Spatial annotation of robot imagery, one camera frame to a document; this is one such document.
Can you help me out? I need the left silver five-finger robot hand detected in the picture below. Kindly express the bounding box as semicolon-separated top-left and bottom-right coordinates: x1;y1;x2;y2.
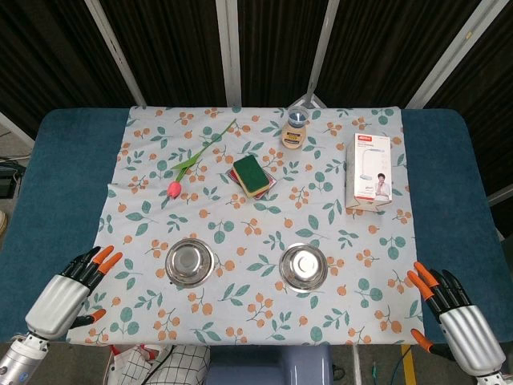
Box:
24;245;123;340

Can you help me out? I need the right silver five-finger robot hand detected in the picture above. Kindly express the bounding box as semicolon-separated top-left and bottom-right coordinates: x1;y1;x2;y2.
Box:
406;260;507;378

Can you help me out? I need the small stainless steel bowl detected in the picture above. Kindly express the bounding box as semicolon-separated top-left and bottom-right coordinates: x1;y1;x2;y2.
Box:
164;237;218;289
278;242;329;292

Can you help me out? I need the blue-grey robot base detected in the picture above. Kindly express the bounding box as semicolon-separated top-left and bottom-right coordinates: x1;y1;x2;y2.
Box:
206;343;333;385

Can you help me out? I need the black white checked bag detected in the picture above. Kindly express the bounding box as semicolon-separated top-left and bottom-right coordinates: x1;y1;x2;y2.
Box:
106;343;212;385

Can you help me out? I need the pink artificial tulip flower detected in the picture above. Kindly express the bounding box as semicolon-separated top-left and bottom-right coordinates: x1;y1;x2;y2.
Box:
166;118;237;200

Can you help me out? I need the floral print tablecloth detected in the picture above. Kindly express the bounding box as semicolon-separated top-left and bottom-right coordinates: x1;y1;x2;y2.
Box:
66;104;426;347

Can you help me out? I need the white desk lamp box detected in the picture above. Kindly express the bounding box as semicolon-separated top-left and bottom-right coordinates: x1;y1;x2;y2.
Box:
345;132;394;214

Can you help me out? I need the green and yellow sponge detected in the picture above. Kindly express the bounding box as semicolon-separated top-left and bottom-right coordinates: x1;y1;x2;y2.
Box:
232;155;270;199

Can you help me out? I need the red rectangular tray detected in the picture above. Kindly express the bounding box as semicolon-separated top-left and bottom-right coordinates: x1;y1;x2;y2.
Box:
226;167;277;201

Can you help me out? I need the beige sauce bottle clear cap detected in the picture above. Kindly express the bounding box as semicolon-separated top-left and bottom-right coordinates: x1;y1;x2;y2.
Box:
280;105;309;152

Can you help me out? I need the green cable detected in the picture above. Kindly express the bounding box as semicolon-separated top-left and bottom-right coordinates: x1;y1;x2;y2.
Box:
394;344;414;385

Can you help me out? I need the black box with cables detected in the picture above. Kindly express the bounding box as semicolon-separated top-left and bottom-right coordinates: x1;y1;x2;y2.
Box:
0;154;31;198

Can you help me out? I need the white metal frame post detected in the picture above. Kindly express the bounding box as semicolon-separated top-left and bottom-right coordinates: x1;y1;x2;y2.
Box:
215;0;243;107
298;0;341;108
83;0;147;107
402;0;496;109

